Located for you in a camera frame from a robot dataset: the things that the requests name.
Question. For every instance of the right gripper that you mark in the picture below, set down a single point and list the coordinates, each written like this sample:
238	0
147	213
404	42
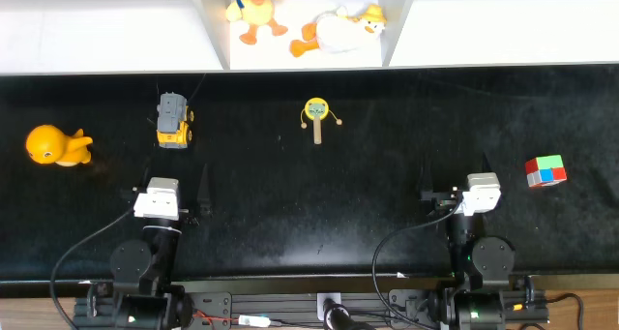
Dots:
441	199

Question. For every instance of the mounting rail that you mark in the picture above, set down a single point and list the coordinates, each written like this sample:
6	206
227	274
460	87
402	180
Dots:
290	308

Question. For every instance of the many-coloured puzzle cube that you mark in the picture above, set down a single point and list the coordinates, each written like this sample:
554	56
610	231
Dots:
546	171

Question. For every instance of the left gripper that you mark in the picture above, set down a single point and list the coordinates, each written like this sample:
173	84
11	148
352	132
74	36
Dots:
189	217

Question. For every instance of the white plush duck yellow hat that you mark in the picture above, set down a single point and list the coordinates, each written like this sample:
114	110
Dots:
341	32

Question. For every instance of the white shelf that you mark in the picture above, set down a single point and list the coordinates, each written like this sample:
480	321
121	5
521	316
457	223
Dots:
97	35

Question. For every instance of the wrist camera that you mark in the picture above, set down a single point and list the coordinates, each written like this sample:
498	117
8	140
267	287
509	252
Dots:
481	193
157	199

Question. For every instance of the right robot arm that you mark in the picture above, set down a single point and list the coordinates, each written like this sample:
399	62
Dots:
483	267

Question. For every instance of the grey and yellow toy truck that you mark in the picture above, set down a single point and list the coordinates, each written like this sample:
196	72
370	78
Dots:
171	119

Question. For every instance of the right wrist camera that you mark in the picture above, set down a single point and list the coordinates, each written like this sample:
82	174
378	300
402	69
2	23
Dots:
481	193

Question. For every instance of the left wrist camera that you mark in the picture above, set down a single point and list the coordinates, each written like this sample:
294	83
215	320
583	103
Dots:
157	199

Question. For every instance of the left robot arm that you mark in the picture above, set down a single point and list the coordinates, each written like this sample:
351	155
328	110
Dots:
155	262

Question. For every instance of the yellow rubber duck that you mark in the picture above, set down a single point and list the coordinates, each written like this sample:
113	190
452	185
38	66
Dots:
48	146

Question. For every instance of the yellow rattle drum toy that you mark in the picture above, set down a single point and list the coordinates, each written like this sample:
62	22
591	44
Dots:
316	110

